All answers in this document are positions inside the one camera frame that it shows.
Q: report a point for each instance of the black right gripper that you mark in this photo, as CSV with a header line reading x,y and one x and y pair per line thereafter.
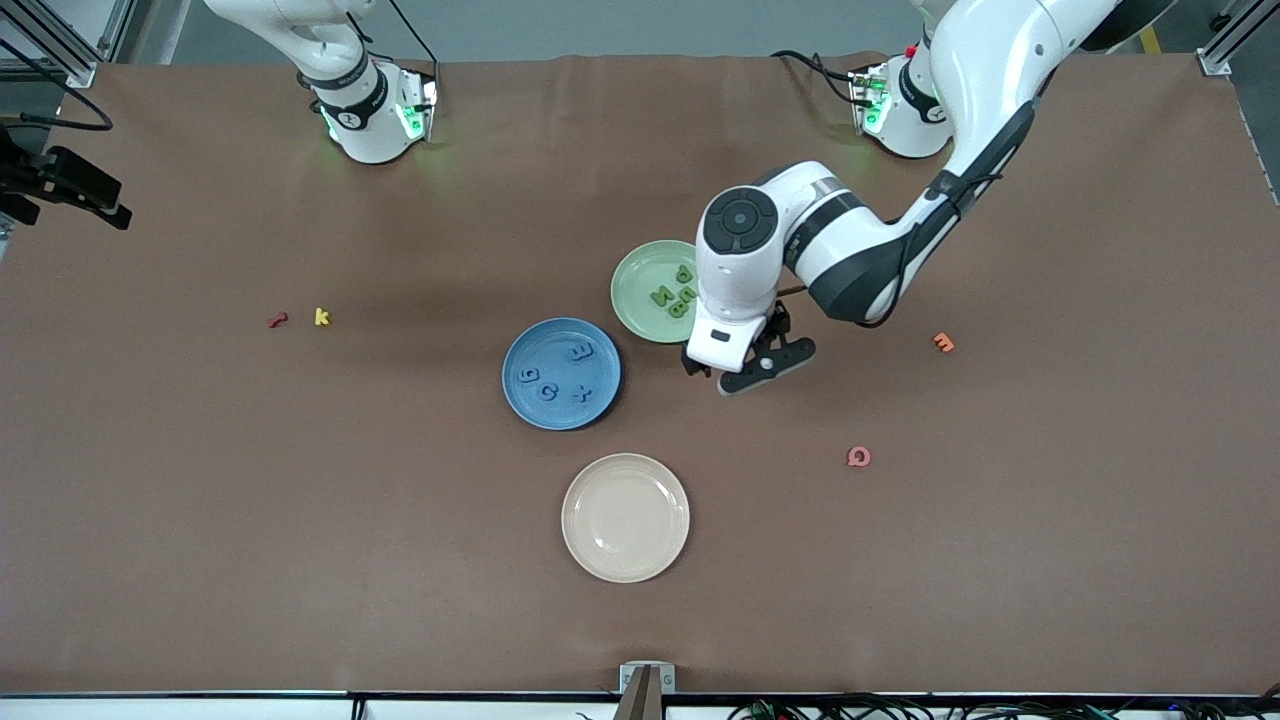
x,y
62,178

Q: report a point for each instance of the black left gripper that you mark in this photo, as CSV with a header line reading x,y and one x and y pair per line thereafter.
x,y
778,325

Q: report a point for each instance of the green foam letter B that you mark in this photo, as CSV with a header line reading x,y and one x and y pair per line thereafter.
x,y
677,309

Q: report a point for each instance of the green foam letter N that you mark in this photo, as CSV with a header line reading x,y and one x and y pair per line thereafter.
x,y
662,295

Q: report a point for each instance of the blue foam letter E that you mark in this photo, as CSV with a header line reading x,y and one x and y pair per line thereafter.
x,y
581,351

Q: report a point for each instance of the blue foam letter G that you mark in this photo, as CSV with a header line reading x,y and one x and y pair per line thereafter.
x,y
541,391
527,377

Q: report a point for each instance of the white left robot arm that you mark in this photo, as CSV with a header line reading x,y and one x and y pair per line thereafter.
x,y
990,70

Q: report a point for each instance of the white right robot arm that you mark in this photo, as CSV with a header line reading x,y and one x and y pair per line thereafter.
x,y
365,130

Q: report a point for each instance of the light green plate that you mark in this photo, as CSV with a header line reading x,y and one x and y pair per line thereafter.
x,y
640,280

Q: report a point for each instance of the pink foam letter Q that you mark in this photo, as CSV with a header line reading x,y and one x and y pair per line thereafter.
x,y
851,457

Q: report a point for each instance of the blue plate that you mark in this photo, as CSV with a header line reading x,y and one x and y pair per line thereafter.
x,y
560,410

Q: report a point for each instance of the beige plate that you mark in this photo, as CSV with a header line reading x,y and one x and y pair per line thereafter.
x,y
625,518

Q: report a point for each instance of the orange foam letter E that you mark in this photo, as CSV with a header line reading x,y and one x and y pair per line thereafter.
x,y
943,342

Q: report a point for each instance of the brown table cover sheet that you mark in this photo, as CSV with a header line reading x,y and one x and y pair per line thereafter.
x,y
200,600

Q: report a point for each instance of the aluminium frame profile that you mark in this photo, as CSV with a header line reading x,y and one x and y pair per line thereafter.
x,y
1215,62
80,72

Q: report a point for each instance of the grey metal pole bracket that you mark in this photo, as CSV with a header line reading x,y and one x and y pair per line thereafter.
x,y
630,678

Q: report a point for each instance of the tan camera pole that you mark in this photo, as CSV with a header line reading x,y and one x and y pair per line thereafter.
x,y
642,700

